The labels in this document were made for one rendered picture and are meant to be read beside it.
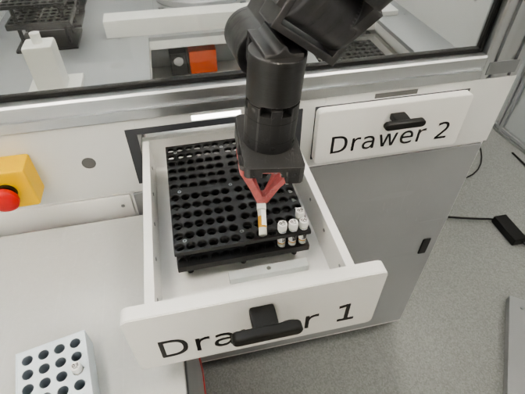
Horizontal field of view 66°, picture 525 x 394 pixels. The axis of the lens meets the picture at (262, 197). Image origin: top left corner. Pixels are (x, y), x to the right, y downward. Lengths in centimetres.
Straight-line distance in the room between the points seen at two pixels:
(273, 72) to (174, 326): 28
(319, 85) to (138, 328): 46
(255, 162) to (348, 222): 55
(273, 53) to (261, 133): 8
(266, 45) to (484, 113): 59
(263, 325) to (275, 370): 97
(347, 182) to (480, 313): 96
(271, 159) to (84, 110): 33
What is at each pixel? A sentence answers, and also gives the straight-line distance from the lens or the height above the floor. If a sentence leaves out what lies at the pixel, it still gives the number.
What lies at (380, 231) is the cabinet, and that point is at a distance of 102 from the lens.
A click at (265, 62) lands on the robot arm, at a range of 38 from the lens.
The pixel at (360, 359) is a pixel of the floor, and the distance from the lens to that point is 145.
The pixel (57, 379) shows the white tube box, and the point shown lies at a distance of 60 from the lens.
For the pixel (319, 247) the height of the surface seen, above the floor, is 84.
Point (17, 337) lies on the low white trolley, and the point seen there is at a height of 76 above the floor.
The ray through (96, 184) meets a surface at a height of 83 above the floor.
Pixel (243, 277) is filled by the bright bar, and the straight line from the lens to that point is 55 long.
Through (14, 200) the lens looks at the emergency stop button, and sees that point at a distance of 70.
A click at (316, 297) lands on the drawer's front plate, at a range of 47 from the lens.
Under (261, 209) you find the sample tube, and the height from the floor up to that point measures 92.
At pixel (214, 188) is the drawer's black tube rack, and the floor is 90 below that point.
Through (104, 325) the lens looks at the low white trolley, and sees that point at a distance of 65.
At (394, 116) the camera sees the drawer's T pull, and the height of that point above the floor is 91.
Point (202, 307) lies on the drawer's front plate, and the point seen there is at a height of 93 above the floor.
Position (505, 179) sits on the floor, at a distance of 228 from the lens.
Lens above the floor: 130
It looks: 44 degrees down
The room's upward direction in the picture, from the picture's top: straight up
